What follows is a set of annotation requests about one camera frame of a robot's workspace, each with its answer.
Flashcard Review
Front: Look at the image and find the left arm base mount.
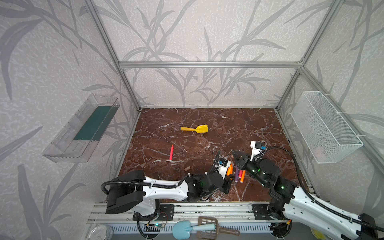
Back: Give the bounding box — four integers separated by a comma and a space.
133, 204, 175, 222

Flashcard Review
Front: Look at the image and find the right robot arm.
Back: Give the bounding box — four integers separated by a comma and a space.
232, 151, 384, 240

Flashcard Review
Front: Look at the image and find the purple highlighter pen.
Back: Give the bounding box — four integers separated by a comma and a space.
235, 167, 240, 183

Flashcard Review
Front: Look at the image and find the brown toy spatula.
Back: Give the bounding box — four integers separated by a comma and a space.
197, 216, 240, 240

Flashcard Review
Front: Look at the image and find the orange highlighter pen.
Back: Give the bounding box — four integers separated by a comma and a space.
240, 170, 246, 183
227, 164, 233, 176

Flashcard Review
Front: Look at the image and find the yellow green tape roll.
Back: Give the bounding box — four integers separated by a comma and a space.
311, 228, 327, 240

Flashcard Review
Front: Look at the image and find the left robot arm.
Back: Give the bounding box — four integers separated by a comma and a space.
101, 170, 234, 217

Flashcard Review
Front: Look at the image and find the white wire mesh basket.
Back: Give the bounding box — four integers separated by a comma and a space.
291, 91, 364, 164

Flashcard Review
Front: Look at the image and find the aluminium front rail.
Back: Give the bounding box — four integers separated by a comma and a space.
86, 202, 340, 225

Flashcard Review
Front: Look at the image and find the yellow toy shovel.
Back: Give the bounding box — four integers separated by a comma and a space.
181, 125, 209, 134

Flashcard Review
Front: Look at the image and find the clear plastic wall bin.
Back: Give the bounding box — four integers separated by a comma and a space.
42, 94, 120, 163

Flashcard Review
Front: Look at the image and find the light blue toy shovel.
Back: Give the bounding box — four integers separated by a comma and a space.
172, 221, 216, 240

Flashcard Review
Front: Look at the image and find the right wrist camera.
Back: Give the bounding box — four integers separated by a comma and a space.
250, 141, 267, 162

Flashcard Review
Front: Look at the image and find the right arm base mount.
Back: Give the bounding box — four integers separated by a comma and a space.
252, 203, 286, 221

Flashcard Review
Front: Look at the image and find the pink highlighter pen group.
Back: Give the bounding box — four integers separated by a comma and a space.
169, 145, 174, 161

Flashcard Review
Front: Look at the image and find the clear round lid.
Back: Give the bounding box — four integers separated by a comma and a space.
86, 225, 114, 240

